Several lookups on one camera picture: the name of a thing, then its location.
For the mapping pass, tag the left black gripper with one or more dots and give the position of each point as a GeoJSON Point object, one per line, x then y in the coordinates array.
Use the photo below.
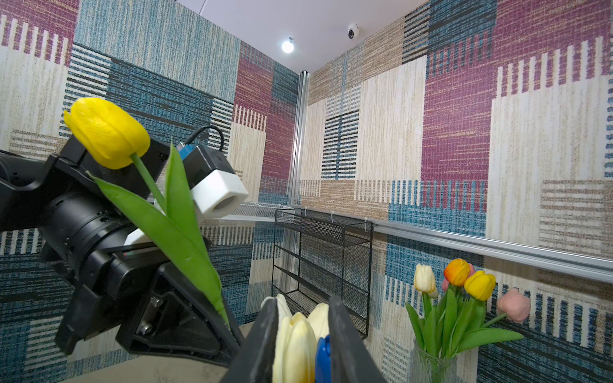
{"type": "Point", "coordinates": [157, 311]}

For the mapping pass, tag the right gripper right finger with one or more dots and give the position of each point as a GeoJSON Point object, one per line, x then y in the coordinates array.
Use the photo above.
{"type": "Point", "coordinates": [350, 359]}

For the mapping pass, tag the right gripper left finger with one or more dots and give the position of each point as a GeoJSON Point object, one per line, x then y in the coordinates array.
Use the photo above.
{"type": "Point", "coordinates": [255, 360]}

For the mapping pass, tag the cream yellow-tinged tulip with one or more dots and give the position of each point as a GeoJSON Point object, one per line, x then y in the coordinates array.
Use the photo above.
{"type": "Point", "coordinates": [295, 351]}

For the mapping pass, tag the white tulip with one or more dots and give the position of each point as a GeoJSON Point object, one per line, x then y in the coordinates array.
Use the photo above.
{"type": "Point", "coordinates": [282, 307]}
{"type": "Point", "coordinates": [318, 319]}
{"type": "Point", "coordinates": [424, 282]}

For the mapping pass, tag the clear glass vase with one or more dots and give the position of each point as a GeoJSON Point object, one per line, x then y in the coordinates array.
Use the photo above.
{"type": "Point", "coordinates": [426, 368]}

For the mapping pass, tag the tulip bunch yellow orange pink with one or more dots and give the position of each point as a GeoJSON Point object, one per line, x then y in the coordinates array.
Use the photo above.
{"type": "Point", "coordinates": [461, 324]}

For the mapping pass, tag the pink tulip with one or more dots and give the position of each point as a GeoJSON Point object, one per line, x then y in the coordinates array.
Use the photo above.
{"type": "Point", "coordinates": [446, 283]}

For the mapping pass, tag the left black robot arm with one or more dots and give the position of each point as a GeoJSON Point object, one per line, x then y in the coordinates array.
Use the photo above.
{"type": "Point", "coordinates": [60, 199]}

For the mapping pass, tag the ceiling light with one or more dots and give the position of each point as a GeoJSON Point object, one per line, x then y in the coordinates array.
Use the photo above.
{"type": "Point", "coordinates": [288, 46]}

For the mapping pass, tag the black wire shelf rack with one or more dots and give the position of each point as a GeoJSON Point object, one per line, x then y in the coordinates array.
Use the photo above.
{"type": "Point", "coordinates": [323, 255]}

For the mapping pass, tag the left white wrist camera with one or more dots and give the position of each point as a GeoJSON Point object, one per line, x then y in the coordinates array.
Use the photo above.
{"type": "Point", "coordinates": [215, 187]}

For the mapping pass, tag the aluminium frame crossbar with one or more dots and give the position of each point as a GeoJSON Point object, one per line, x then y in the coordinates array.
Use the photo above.
{"type": "Point", "coordinates": [581, 266]}

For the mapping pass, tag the white ceiling dome camera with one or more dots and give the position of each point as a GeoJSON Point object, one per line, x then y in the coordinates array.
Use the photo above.
{"type": "Point", "coordinates": [353, 31]}

